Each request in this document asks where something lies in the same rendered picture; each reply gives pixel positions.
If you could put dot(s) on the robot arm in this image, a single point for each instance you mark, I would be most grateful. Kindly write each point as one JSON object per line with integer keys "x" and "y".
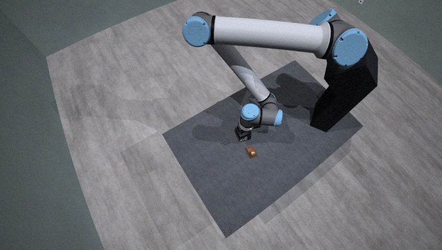
{"x": 327, "y": 36}

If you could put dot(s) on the brown wooden tray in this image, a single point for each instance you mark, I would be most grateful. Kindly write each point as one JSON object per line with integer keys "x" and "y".
{"x": 250, "y": 149}

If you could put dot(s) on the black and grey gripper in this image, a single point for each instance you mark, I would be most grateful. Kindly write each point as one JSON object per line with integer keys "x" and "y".
{"x": 242, "y": 135}

